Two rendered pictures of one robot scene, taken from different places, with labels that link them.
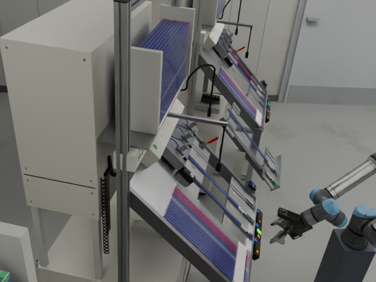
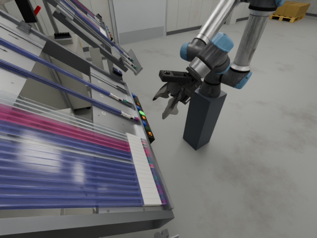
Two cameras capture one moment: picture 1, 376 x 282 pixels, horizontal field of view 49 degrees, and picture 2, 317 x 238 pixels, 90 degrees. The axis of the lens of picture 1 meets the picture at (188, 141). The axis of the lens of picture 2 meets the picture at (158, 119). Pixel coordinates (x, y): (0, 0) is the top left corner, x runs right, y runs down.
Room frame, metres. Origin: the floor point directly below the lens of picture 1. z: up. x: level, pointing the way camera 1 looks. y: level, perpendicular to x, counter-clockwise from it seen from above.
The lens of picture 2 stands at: (1.05, -0.21, 1.18)
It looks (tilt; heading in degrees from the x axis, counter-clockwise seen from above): 43 degrees down; 332
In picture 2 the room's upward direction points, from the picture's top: 1 degrees clockwise
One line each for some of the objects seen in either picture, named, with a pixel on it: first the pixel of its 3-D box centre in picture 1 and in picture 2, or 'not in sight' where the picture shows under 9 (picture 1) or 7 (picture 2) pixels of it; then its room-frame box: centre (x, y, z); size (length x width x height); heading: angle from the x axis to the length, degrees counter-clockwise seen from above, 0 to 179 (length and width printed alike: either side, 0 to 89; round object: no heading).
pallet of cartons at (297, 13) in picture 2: not in sight; (289, 11); (4.81, -7.35, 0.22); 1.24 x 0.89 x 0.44; 98
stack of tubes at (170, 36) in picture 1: (160, 68); not in sight; (1.62, 0.14, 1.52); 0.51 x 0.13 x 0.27; 171
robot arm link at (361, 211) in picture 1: (363, 219); (216, 70); (1.73, -1.00, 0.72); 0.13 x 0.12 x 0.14; 21
